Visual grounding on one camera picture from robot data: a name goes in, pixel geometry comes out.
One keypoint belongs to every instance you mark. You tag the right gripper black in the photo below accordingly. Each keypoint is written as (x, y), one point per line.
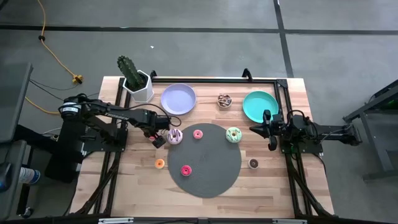
(276, 129)

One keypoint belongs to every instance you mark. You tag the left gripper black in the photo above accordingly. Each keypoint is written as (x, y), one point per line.
(157, 121)

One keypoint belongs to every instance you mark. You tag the large purple frosted donut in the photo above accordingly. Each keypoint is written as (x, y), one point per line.
(170, 137)

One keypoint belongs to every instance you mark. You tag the small orange-yellow frosted donut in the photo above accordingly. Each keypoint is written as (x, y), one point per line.
(157, 161)

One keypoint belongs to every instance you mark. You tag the large mint frosted donut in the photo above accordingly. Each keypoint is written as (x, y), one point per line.
(238, 137)

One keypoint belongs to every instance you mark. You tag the small chocolate frosted donut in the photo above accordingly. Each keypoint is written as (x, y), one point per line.
(250, 161)

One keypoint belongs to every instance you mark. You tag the small red frosted donut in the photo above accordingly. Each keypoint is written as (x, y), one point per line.
(183, 168)

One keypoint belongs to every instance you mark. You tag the small pink frosted donut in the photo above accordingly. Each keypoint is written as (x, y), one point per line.
(195, 132)

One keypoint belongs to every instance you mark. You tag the large chocolate frosted donut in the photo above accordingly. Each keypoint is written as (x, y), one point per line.
(220, 103)

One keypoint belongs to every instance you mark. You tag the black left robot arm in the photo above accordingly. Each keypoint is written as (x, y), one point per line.
(102, 110)

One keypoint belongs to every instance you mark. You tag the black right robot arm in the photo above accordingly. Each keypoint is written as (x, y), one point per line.
(335, 132)

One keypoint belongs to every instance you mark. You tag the teal plate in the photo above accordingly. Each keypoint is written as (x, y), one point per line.
(256, 104)

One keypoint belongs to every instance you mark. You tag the lavender plate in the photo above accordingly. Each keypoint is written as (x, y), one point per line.
(178, 99)

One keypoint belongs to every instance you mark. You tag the grey round woven placemat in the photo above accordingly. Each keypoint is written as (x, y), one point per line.
(205, 158)

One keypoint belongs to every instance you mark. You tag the white angular plant pot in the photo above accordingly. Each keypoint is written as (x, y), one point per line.
(144, 93)

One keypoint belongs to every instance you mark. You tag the green cactus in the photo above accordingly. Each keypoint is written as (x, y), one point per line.
(129, 71)

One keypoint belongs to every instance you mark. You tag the black box-shaped case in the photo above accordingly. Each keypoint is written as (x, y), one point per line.
(65, 155)

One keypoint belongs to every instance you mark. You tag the black metal cart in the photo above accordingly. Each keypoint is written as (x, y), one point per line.
(367, 107)

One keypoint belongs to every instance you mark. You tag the white and blue bottle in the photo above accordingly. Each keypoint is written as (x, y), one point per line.
(28, 175)

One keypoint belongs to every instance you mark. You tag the grey side table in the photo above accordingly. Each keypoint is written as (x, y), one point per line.
(12, 99)

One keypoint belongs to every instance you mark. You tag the black aluminium table frame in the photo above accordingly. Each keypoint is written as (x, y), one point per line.
(217, 80)

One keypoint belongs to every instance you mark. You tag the silver metal bracket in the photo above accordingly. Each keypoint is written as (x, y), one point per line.
(115, 220)
(289, 221)

